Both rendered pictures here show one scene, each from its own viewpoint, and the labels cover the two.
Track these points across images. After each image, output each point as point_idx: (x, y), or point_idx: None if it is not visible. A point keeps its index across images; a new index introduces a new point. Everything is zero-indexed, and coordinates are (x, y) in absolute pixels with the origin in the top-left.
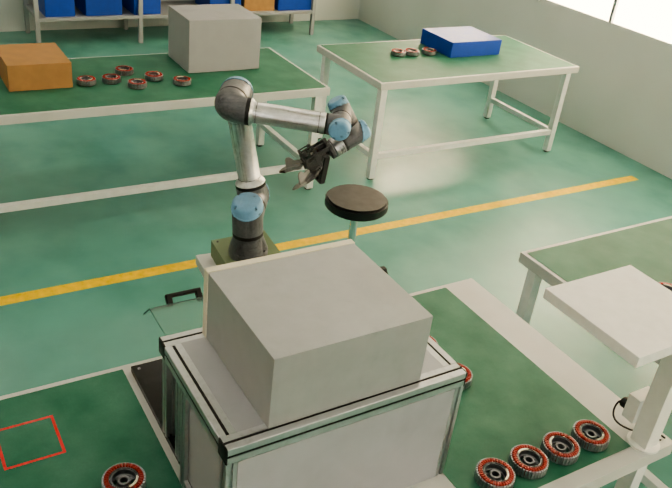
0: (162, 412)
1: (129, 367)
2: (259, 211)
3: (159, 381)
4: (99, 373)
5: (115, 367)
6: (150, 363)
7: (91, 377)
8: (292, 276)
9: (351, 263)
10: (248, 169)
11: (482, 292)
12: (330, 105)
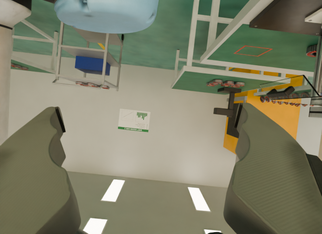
0: (306, 32)
1: (244, 21)
2: None
3: (281, 24)
4: (234, 29)
5: (236, 24)
6: (258, 21)
7: (234, 32)
8: None
9: None
10: (7, 78)
11: None
12: None
